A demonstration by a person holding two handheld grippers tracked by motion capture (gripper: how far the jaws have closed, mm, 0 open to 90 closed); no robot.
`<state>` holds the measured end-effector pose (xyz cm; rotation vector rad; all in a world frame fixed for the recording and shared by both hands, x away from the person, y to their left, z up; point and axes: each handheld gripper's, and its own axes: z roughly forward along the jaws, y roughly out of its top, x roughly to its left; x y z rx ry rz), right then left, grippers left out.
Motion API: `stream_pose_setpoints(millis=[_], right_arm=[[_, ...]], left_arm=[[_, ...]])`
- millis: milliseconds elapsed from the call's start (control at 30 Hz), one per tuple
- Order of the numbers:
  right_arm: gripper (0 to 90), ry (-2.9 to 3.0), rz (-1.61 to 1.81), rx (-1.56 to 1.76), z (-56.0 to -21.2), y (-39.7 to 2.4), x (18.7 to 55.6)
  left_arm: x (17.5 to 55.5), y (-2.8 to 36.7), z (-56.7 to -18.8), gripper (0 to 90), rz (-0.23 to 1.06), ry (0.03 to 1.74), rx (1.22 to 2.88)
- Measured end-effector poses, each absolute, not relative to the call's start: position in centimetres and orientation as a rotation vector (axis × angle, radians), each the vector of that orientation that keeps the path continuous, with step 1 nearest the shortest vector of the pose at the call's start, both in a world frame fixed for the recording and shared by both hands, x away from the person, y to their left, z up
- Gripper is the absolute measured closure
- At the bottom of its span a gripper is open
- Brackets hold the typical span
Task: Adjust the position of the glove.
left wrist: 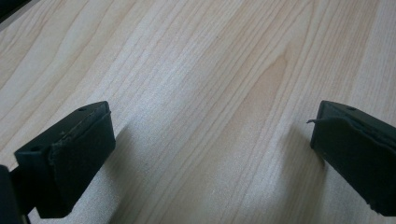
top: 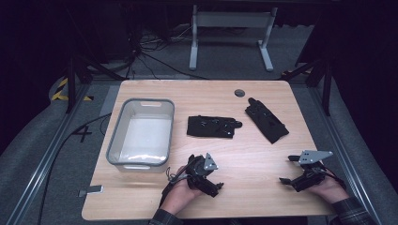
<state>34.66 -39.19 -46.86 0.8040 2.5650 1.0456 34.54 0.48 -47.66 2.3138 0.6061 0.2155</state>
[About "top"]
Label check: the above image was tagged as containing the black metal stand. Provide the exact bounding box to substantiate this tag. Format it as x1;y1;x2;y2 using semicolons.
65;54;126;114
281;57;333;117

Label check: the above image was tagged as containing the yellow black hazard tape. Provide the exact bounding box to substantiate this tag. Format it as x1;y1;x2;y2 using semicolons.
51;77;95;102

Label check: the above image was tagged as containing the grey plastic bin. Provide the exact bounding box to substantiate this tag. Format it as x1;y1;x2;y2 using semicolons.
105;97;176;173

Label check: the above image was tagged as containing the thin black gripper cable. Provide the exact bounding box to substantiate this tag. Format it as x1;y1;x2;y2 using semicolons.
160;167;191;205

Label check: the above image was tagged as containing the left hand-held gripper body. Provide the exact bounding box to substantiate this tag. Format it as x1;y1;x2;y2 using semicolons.
186;152;220;198

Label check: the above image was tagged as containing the grey metal clip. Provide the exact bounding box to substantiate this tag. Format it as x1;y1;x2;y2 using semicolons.
77;185;104;198

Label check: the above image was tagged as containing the black floor cable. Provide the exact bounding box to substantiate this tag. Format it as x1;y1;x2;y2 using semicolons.
37;112;113;225

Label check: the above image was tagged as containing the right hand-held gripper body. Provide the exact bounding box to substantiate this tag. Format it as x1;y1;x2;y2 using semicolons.
291;150;334;192

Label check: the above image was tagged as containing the person's right hand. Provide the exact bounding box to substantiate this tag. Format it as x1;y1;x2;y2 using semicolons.
307;176;350;205

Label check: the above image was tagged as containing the tangle of black cables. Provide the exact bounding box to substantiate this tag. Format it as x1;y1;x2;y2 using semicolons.
126;26;209;81

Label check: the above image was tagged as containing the person's left hand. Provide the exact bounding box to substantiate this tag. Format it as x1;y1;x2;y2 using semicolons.
160;165;205;216

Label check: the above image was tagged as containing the black part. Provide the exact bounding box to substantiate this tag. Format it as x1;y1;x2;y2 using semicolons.
244;97;290;144
186;115;243;140

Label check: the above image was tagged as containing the white metal desk frame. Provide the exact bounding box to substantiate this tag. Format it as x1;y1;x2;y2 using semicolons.
189;4;279;72

